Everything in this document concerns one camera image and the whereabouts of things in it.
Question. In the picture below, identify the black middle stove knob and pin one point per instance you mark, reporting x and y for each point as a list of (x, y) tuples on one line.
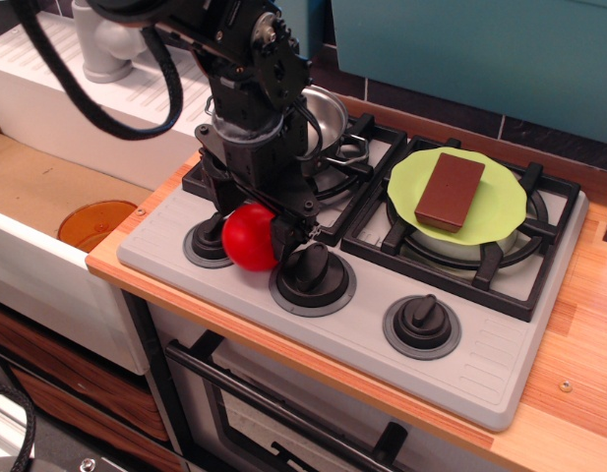
[(313, 282)]

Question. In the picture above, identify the brown chocolate bar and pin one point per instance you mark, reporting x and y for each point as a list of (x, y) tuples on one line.
[(449, 193)]

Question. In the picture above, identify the black burner grate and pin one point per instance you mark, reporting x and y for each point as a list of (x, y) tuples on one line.
[(347, 175), (506, 254)]

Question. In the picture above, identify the white toy sink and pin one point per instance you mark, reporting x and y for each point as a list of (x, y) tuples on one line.
[(54, 161)]

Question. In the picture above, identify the wooden drawer fronts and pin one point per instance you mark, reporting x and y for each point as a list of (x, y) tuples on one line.
[(90, 395)]

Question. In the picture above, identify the red toy apple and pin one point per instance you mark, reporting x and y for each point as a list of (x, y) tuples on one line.
[(246, 238)]

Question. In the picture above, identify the black right burner grate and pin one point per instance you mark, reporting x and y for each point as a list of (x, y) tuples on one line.
[(506, 254)]

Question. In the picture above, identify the black stove knob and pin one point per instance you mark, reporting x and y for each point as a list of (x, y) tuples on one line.
[(422, 327), (203, 243), (313, 282)]

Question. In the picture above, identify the orange sink drain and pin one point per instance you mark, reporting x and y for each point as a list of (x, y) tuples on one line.
[(87, 226)]

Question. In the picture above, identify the grey toy faucet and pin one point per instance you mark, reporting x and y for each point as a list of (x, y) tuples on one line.
[(107, 48)]

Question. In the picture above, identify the black oven door handle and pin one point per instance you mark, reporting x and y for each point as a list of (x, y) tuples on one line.
[(198, 360)]

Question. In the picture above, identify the black right stove knob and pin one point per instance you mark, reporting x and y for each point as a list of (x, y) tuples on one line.
[(422, 327)]

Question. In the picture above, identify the teal wall cabinet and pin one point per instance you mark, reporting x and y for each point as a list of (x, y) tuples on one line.
[(544, 62)]

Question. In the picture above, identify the light green plate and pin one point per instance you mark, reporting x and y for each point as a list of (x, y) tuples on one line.
[(498, 208)]

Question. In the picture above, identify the black left burner grate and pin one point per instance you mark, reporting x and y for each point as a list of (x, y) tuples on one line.
[(347, 175)]

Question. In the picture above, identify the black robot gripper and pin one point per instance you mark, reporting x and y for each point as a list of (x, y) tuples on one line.
[(232, 175)]

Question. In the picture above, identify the stainless steel pot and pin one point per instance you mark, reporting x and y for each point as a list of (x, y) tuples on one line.
[(327, 128)]

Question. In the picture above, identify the grey toy stove top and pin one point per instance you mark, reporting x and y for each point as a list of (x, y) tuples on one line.
[(482, 380)]

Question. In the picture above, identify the black left stove knob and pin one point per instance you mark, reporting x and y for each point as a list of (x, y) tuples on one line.
[(203, 243)]

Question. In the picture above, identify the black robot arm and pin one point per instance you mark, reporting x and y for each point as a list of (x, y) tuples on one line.
[(244, 48)]

